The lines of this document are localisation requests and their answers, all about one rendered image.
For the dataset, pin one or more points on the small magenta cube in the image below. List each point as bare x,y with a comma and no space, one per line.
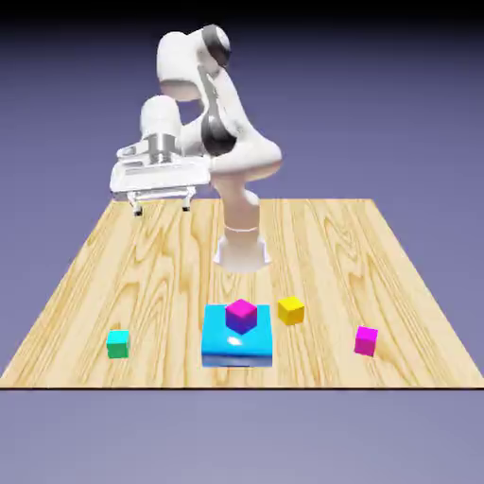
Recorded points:
366,341
241,315

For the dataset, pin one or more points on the small green cube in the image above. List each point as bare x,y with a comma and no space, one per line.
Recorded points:
118,344

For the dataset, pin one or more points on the small yellow cube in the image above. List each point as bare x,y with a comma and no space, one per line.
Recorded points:
290,310

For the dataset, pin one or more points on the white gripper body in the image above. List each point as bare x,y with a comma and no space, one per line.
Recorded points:
159,177

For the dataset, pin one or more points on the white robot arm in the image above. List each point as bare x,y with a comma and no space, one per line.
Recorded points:
234,124

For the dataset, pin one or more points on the large cyan box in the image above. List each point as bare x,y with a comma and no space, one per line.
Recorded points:
237,342

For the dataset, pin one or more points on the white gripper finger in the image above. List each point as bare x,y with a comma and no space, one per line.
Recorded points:
137,206
186,200

